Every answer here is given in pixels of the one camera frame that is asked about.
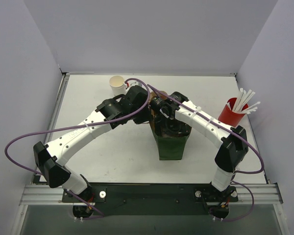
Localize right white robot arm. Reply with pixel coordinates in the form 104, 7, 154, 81
149, 92, 248, 191

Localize white paper cups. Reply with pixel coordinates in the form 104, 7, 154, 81
109, 75, 126, 96

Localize white wrapped straws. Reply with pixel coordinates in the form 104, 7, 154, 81
230, 88, 261, 114

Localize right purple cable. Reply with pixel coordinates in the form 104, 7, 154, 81
147, 84, 265, 222

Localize red cup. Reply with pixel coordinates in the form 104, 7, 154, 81
218, 97, 246, 127

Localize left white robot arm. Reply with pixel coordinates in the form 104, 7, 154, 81
33, 85, 149, 202

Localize green paper bag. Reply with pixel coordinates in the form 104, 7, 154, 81
148, 89, 191, 162

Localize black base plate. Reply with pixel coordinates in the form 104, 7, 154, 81
61, 183, 238, 217

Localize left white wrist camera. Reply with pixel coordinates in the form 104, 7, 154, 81
124, 80, 142, 89

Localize aluminium rail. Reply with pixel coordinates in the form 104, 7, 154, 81
20, 184, 283, 205

